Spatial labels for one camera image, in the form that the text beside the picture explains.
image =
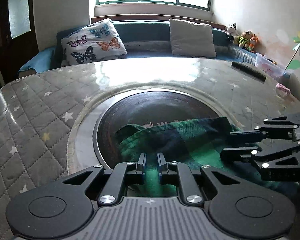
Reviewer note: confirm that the clear plastic storage box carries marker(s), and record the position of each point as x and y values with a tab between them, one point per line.
270	66

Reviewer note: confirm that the teal wooden sofa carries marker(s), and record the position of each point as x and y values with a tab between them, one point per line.
145	33

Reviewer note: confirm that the beige pillow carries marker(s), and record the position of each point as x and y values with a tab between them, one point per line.
192	38

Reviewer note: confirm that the wooden door with glass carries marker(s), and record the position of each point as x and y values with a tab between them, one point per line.
17	47

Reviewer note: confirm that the green blue plaid shirt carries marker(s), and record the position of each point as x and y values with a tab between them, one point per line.
185	140

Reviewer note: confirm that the black white cow plush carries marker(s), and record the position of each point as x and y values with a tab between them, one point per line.
232	31

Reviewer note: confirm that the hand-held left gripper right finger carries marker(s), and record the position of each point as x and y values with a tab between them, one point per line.
161	166

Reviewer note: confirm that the blue cloth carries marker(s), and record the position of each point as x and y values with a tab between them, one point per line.
37	60

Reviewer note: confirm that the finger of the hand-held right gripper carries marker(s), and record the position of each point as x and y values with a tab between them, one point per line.
242	136
236	155

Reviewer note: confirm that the orange plush toy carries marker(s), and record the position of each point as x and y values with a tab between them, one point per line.
253	42

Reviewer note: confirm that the grey quilted star tablecloth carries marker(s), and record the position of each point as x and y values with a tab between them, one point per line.
40	110

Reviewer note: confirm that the yellow green plush toy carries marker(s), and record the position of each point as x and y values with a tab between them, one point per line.
243	40

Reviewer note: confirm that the dark round table inset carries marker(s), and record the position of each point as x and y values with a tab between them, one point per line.
152	107

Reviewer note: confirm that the butterfly print pillow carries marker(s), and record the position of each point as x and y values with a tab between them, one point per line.
95	42

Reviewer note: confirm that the black remote control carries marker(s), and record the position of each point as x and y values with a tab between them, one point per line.
248	70

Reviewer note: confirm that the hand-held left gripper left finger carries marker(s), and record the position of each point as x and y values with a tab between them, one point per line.
142	166

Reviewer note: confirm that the pink knitted thing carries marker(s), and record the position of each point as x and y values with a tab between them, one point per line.
283	88

